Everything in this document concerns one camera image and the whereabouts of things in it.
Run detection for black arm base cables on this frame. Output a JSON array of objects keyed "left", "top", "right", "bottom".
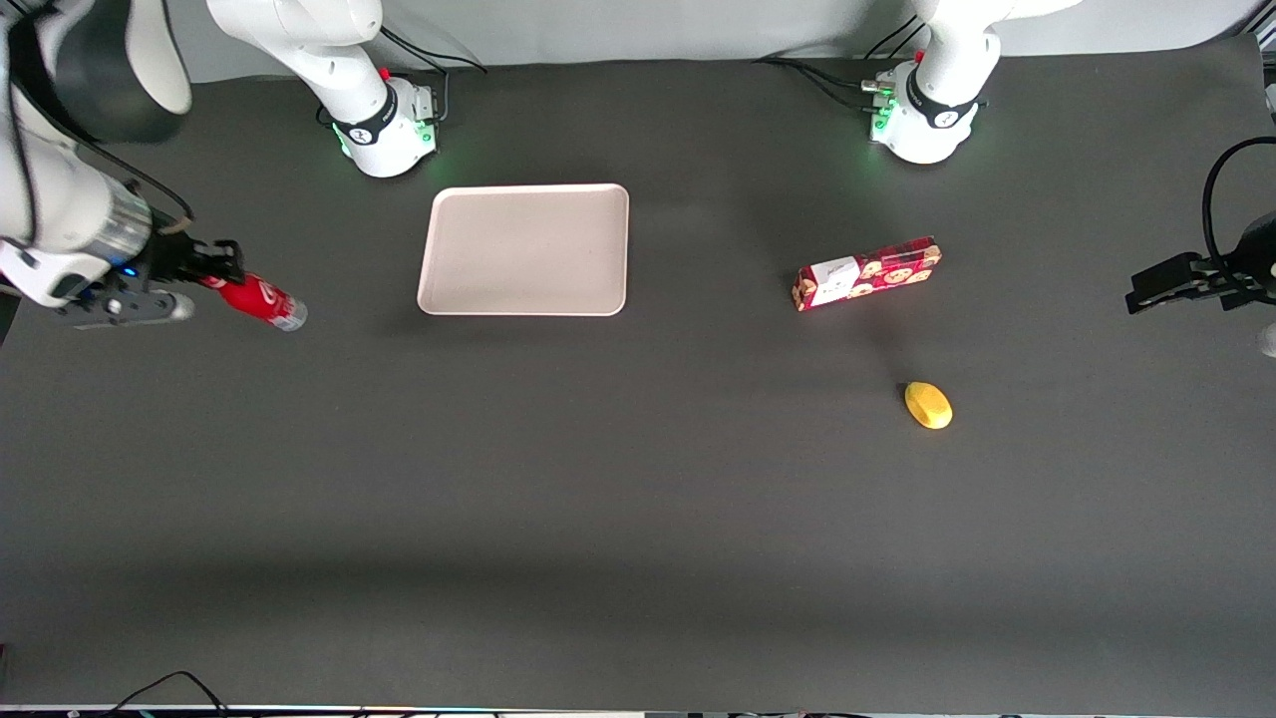
[
  {"left": 317, "top": 24, "right": 489, "bottom": 129},
  {"left": 754, "top": 14, "right": 930, "bottom": 113}
]

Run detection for black looped gripper cable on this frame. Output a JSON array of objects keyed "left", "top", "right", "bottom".
[{"left": 1200, "top": 136, "right": 1276, "bottom": 262}]

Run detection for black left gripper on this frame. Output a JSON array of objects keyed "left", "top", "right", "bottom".
[{"left": 1125, "top": 210, "right": 1276, "bottom": 316}]

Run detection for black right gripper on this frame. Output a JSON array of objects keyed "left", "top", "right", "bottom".
[{"left": 129, "top": 230, "right": 246, "bottom": 293}]

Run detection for black cable at table edge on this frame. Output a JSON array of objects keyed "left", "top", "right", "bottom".
[{"left": 98, "top": 670, "right": 232, "bottom": 718}]

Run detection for red coke bottle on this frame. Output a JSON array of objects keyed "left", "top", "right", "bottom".
[{"left": 199, "top": 271, "right": 309, "bottom": 333}]

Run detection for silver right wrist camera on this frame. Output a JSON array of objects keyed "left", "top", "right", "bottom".
[{"left": 58, "top": 288, "right": 196, "bottom": 331}]

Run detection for black right arm base cables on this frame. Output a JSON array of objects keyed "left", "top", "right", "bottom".
[{"left": 317, "top": 24, "right": 489, "bottom": 129}]

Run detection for red cookie box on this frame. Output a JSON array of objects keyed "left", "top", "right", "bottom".
[{"left": 792, "top": 235, "right": 943, "bottom": 314}]

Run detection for beige plastic tray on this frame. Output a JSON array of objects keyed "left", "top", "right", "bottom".
[{"left": 416, "top": 183, "right": 631, "bottom": 318}]

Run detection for black left arm base cables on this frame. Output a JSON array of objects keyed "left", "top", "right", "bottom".
[{"left": 754, "top": 14, "right": 930, "bottom": 113}]

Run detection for yellow lemon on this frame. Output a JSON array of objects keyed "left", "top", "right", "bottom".
[{"left": 903, "top": 381, "right": 954, "bottom": 431}]

